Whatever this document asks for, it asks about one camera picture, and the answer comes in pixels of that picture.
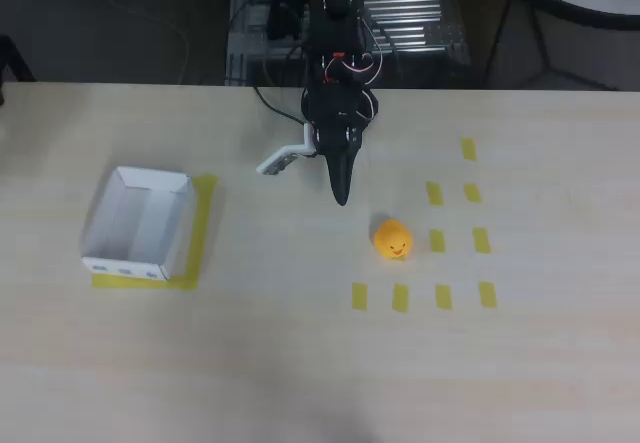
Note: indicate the yellow tape strip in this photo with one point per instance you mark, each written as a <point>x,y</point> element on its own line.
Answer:
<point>359,296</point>
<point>434,193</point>
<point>468,149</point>
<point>472,192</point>
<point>443,297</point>
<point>437,240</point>
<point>400,298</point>
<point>487,295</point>
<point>481,240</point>

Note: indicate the black chair part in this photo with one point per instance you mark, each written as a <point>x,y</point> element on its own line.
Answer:
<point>12,60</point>

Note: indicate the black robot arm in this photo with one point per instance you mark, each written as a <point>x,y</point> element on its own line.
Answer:
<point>340,28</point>

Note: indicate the black clamp block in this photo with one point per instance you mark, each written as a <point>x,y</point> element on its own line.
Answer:
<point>285,13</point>

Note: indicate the aluminium roller frame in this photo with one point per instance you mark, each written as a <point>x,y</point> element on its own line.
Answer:
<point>425,18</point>

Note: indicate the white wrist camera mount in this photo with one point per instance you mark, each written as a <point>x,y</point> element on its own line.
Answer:
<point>280,159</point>

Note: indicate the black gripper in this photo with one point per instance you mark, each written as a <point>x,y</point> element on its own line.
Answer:
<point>336,149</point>

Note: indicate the yellow rubber duck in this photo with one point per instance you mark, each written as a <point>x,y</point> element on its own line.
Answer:
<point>392,238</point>

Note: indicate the white cardboard box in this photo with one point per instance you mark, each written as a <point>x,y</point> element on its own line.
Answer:
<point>150,178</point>

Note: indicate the black table leg frame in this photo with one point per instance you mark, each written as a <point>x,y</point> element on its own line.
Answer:
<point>545,53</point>

